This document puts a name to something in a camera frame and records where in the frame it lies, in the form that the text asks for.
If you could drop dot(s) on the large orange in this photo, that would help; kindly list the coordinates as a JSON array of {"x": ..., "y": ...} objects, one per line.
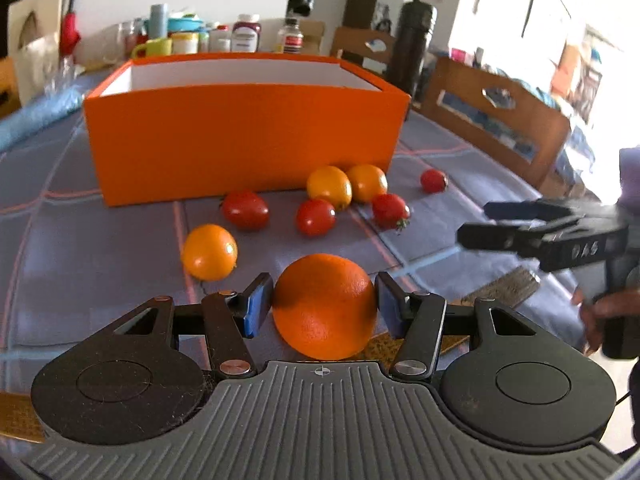
[{"x": 324, "y": 305}]

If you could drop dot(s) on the orange cardboard box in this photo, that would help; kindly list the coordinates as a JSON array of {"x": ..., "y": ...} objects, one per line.
[{"x": 240, "y": 140}]

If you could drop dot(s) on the wooden ruler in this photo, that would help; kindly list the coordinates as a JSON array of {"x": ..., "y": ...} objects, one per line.
[{"x": 505, "y": 285}]

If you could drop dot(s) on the person's right hand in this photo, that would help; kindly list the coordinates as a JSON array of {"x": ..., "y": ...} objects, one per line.
[{"x": 592, "y": 320}]

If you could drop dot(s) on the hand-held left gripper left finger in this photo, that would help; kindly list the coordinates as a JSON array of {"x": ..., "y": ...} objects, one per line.
[{"x": 257, "y": 306}]

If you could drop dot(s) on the green mug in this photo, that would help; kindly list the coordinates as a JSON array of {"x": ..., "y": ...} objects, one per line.
[{"x": 157, "y": 48}]

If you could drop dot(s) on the black thermos flask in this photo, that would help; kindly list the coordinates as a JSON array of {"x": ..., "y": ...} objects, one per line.
[{"x": 411, "y": 50}]

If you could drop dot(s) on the clear plastic bag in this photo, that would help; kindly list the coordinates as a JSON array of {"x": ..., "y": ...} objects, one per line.
[{"x": 62, "y": 75}]

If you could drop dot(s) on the purple supplement bottle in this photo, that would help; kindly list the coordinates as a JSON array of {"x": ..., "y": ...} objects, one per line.
[{"x": 245, "y": 35}]

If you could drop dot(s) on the white container yellow lid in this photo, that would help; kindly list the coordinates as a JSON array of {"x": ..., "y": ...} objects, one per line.
[{"x": 185, "y": 44}]

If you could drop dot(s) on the teal bowl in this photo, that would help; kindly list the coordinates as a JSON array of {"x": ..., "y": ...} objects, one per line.
[{"x": 186, "y": 25}]

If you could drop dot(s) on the red cherry tomato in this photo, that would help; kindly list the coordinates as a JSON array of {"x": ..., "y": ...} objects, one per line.
[
  {"x": 315, "y": 217},
  {"x": 433, "y": 180},
  {"x": 390, "y": 210},
  {"x": 245, "y": 209}
]

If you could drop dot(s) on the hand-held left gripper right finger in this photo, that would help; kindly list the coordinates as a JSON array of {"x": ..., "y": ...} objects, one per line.
[{"x": 387, "y": 306}]

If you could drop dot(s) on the glass jar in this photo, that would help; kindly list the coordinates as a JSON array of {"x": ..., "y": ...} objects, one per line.
[{"x": 132, "y": 35}]

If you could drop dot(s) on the small brown labelled bottle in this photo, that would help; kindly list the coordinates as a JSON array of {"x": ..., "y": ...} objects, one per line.
[{"x": 290, "y": 37}]

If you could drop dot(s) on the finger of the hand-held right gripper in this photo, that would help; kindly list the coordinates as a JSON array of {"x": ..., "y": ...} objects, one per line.
[
  {"x": 490, "y": 237},
  {"x": 510, "y": 210}
]

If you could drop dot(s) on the small beige paper bag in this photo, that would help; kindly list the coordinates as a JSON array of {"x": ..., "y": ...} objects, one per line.
[{"x": 35, "y": 67}]

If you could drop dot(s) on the brown cardboard box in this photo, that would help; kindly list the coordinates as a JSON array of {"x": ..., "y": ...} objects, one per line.
[{"x": 312, "y": 37}]

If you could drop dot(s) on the white paper bag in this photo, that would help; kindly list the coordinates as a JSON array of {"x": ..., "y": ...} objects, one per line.
[{"x": 35, "y": 10}]

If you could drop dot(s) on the grey-blue cylinder bottle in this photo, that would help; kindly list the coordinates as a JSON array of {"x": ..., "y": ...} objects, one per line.
[{"x": 159, "y": 22}]

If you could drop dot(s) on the red umbrella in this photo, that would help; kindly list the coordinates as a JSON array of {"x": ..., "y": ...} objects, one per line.
[{"x": 70, "y": 25}]

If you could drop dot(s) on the small orange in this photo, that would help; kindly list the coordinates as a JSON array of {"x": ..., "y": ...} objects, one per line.
[
  {"x": 329, "y": 186},
  {"x": 367, "y": 182},
  {"x": 210, "y": 252}
]

